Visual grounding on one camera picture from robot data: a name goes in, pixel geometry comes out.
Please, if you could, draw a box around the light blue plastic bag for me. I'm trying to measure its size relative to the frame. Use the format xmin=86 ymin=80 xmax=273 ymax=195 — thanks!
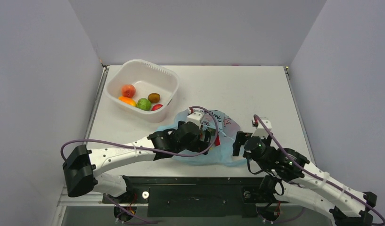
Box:
xmin=156 ymin=110 xmax=244 ymax=167

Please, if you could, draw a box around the small red fake fruit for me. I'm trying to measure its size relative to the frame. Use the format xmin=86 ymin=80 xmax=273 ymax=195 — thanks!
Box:
xmin=151 ymin=104 xmax=163 ymax=111

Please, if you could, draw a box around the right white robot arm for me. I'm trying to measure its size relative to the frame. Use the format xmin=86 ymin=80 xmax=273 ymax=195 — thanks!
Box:
xmin=233 ymin=131 xmax=377 ymax=226

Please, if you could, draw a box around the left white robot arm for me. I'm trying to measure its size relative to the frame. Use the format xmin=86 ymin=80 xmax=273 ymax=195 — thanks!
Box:
xmin=63 ymin=121 xmax=212 ymax=202

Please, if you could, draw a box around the brown fake kiwi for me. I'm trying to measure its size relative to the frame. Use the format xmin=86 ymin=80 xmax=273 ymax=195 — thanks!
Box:
xmin=148 ymin=93 xmax=161 ymax=103

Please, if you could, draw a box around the green fake fruit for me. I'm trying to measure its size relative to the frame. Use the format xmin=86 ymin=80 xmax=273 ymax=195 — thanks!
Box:
xmin=136 ymin=98 xmax=152 ymax=111

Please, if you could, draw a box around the orange yellow fake mango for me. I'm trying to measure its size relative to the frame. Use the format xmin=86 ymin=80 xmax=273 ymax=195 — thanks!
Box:
xmin=118 ymin=96 xmax=137 ymax=107

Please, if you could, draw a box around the red fake peach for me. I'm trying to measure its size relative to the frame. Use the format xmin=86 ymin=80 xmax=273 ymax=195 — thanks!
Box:
xmin=121 ymin=84 xmax=136 ymax=98

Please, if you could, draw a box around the white plastic basket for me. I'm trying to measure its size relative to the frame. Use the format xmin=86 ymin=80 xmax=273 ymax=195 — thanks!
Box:
xmin=104 ymin=59 xmax=180 ymax=123

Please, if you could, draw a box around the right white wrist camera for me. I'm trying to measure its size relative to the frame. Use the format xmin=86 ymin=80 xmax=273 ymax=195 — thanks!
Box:
xmin=251 ymin=117 xmax=272 ymax=139

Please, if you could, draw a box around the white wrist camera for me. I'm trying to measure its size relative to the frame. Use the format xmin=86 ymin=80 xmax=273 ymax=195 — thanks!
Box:
xmin=185 ymin=108 xmax=205 ymax=127
xmin=251 ymin=117 xmax=272 ymax=139

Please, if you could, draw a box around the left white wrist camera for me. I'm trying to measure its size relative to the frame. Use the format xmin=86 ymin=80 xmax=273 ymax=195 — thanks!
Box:
xmin=185 ymin=108 xmax=205 ymax=127

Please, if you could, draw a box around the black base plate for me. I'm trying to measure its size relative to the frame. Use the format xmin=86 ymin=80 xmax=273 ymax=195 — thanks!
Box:
xmin=102 ymin=177 xmax=279 ymax=218

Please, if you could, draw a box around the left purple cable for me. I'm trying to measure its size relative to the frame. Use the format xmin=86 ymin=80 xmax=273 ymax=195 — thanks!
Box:
xmin=60 ymin=106 xmax=220 ymax=163

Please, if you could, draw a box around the purple cable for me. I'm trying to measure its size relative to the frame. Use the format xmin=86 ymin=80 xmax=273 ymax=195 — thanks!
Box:
xmin=60 ymin=106 xmax=220 ymax=163
xmin=253 ymin=114 xmax=385 ymax=226

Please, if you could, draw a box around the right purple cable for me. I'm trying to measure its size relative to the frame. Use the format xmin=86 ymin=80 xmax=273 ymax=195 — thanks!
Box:
xmin=253 ymin=114 xmax=385 ymax=226

